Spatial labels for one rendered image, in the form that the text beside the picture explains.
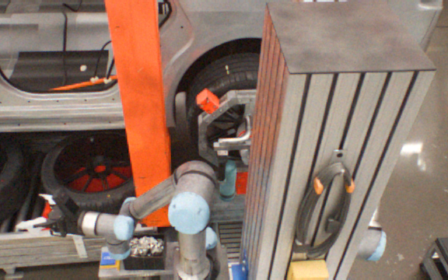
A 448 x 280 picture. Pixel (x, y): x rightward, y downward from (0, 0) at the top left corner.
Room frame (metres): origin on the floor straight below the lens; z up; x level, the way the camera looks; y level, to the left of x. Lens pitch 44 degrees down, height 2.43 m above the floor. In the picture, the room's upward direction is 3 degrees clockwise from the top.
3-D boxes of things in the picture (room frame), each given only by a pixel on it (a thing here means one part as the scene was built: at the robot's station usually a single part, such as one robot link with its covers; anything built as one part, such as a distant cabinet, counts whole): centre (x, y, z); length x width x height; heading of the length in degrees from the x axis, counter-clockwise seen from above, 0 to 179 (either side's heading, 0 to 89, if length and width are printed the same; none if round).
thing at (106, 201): (1.83, 0.75, 0.39); 0.66 x 0.66 x 0.24
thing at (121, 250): (0.88, 0.35, 1.12); 0.11 x 0.08 x 0.11; 173
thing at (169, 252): (1.22, 0.38, 0.44); 0.43 x 0.17 x 0.03; 98
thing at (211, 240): (0.95, 0.07, 0.98); 0.13 x 0.12 x 0.14; 173
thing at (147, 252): (1.22, 0.37, 0.51); 0.20 x 0.14 x 0.13; 93
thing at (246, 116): (1.62, -0.05, 1.03); 0.19 x 0.18 x 0.11; 8
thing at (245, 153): (1.68, -0.14, 0.85); 0.21 x 0.14 x 0.14; 8
